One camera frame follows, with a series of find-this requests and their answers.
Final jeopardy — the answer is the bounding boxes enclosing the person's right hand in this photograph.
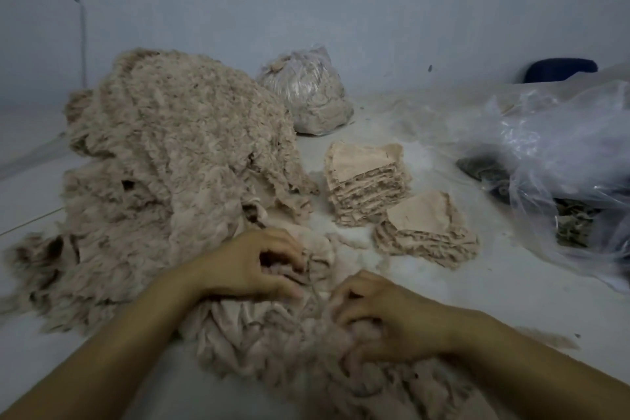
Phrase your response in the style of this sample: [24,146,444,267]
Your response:
[329,270,474,377]

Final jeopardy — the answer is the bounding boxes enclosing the person's left hand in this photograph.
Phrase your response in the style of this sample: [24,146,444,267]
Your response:
[192,226,311,303]

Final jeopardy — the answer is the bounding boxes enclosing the beige scrap strips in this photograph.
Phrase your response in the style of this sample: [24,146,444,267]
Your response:
[177,222,494,420]

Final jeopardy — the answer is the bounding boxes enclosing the large pile beige fabric scraps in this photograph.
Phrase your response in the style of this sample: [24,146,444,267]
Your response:
[0,47,321,337]

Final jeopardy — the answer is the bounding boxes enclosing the stack of sorted beige pieces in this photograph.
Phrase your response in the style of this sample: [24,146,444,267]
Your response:
[324,141,413,228]

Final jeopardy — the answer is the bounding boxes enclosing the person's left forearm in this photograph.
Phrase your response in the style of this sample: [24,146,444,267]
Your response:
[0,267,213,420]

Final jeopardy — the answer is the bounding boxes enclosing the person's right forearm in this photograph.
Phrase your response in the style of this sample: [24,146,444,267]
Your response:
[453,308,630,420]

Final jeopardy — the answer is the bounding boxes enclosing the clear bag of beige scraps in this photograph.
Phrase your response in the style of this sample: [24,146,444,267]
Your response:
[258,45,356,137]

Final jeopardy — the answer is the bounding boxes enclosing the large clear plastic bag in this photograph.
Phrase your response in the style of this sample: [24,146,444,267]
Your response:
[463,70,630,293]

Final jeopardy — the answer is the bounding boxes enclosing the blue chair back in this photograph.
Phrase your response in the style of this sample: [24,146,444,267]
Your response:
[522,57,600,84]

